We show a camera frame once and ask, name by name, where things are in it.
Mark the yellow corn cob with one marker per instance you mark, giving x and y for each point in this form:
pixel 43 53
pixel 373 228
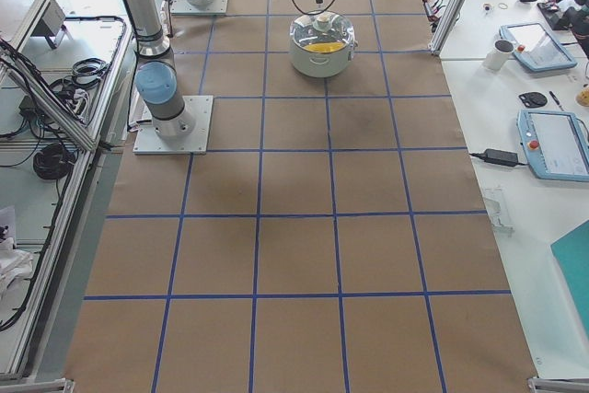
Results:
pixel 325 47

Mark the white electric pot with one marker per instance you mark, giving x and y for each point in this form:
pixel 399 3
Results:
pixel 319 65

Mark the white mug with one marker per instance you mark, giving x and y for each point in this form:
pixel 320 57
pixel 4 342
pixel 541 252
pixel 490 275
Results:
pixel 500 52

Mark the far blue teach pendant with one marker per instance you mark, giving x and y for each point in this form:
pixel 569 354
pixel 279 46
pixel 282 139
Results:
pixel 537 48

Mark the blue teach pendant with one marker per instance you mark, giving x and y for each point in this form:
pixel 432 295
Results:
pixel 554 145
pixel 537 48

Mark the black round disc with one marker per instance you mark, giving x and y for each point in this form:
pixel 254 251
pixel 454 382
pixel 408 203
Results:
pixel 533 100

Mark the black power adapter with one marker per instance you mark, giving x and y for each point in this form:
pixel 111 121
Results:
pixel 501 157

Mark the black pen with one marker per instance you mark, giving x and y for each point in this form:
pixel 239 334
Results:
pixel 555 99

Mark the grey metal box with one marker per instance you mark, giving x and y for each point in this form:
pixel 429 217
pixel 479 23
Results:
pixel 51 20

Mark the brown paper mat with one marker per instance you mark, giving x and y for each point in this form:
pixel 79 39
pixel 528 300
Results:
pixel 332 239

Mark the near blue teach pendant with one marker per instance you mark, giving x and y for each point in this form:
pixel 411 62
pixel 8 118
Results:
pixel 554 145

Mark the teal board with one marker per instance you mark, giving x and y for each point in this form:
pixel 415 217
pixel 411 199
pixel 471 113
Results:
pixel 571 253

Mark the clear plastic bracket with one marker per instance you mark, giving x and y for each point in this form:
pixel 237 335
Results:
pixel 497 210

